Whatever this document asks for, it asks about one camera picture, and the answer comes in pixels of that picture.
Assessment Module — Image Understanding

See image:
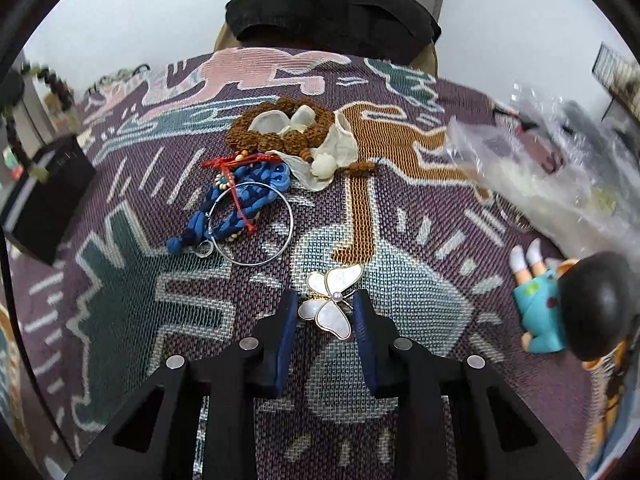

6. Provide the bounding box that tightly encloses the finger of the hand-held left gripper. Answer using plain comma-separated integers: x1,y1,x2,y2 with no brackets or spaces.
0,71,27,113

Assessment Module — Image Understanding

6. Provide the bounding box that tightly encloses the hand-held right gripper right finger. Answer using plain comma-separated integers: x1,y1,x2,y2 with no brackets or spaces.
350,290,586,480

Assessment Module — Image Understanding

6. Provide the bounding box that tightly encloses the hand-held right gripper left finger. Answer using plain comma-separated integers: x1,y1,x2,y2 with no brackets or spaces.
64,290,301,480

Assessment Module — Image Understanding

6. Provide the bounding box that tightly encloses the white shell butterfly brooch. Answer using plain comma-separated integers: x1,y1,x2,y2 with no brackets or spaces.
298,265,364,335

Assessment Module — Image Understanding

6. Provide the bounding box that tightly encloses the dark bead string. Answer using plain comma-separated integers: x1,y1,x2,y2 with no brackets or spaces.
1,61,81,183

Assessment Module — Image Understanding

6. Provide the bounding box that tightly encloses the silver bangle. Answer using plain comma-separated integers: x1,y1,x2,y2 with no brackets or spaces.
205,182,295,266

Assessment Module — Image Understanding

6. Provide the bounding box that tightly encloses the black jewelry box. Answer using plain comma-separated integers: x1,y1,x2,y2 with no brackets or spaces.
0,132,97,266

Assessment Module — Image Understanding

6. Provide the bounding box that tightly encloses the blue braided rope bracelet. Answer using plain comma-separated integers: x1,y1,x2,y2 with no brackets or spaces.
166,162,292,257

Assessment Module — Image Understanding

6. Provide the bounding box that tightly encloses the red cord bracelet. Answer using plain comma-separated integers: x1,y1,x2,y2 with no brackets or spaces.
201,152,286,237

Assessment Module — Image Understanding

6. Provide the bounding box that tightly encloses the white sheer fabric pouch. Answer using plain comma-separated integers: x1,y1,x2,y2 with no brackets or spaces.
248,105,359,192

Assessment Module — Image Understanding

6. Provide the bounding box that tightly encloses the brown bead necklace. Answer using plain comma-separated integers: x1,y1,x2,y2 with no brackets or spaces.
225,97,386,179

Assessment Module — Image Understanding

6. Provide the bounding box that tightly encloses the printed woven blanket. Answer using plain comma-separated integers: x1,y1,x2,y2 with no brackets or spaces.
7,47,617,480

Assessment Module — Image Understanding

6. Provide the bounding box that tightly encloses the black shoe rack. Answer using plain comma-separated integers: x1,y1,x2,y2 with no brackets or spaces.
82,62,151,97

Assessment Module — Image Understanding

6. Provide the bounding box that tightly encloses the black-haired doll figure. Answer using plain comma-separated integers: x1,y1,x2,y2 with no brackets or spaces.
509,237,634,364

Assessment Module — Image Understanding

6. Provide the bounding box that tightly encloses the clear plastic bag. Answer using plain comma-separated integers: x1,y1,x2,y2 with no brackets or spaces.
445,80,640,262

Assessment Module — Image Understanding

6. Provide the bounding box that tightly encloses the black garment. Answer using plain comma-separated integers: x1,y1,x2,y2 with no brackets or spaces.
225,0,443,66

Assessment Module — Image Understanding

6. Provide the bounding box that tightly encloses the black wire wall basket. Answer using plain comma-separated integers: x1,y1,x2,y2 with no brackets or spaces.
591,42,640,121

